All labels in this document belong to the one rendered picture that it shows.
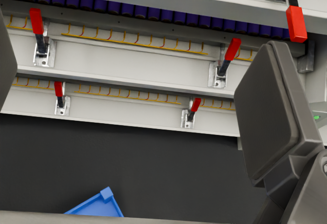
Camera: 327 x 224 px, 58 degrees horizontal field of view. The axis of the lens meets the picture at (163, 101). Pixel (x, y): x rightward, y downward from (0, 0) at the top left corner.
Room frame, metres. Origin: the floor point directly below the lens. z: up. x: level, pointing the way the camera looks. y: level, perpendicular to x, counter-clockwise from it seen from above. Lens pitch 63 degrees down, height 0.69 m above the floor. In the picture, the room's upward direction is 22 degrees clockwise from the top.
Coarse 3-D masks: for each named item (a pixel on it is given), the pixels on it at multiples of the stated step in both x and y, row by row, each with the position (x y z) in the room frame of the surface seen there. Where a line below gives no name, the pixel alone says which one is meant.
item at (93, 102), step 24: (24, 96) 0.18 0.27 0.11; (48, 96) 0.20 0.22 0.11; (72, 96) 0.22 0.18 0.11; (96, 96) 0.24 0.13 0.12; (120, 96) 0.26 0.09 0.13; (144, 96) 0.28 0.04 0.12; (168, 96) 0.30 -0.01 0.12; (192, 96) 0.31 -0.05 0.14; (216, 96) 0.33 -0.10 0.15; (96, 120) 0.20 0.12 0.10; (120, 120) 0.22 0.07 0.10; (144, 120) 0.24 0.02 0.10; (168, 120) 0.26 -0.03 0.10; (192, 120) 0.27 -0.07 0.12; (216, 120) 0.30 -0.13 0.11
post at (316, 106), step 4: (312, 104) 0.31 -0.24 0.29; (316, 104) 0.31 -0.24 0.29; (320, 104) 0.31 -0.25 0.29; (324, 104) 0.31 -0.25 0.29; (312, 108) 0.31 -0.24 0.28; (316, 108) 0.31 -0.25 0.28; (320, 108) 0.31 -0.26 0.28; (324, 108) 0.31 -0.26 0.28; (324, 120) 0.33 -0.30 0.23; (320, 124) 0.33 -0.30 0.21; (324, 124) 0.33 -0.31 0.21; (240, 140) 0.32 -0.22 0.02; (240, 144) 0.31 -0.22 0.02; (240, 148) 0.30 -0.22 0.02
